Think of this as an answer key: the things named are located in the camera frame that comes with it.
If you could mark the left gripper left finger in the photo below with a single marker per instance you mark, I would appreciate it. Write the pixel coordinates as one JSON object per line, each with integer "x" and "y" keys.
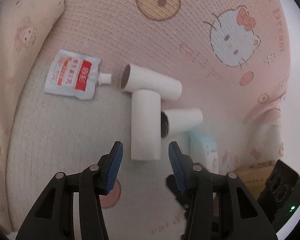
{"x": 52, "y": 216}

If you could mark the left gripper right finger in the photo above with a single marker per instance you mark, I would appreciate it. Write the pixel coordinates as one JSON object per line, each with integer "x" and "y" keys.
{"x": 217, "y": 206}

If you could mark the light blue tissue pack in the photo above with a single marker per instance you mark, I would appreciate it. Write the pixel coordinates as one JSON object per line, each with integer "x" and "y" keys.
{"x": 203, "y": 149}

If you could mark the short white paper tube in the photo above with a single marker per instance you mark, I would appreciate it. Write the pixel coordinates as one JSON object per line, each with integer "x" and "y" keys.
{"x": 174, "y": 121}

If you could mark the long white paper tube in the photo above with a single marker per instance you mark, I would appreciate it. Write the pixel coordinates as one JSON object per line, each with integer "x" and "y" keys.
{"x": 136, "y": 78}

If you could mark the brown cardboard box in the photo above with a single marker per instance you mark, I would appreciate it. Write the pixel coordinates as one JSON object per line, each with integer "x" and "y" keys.
{"x": 255, "y": 176}

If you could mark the white red spout pouch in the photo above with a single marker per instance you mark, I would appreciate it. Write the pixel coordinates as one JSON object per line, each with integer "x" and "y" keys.
{"x": 75, "y": 75}

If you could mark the beige patterned pillow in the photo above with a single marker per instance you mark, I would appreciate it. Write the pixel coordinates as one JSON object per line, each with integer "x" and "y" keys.
{"x": 24, "y": 27}

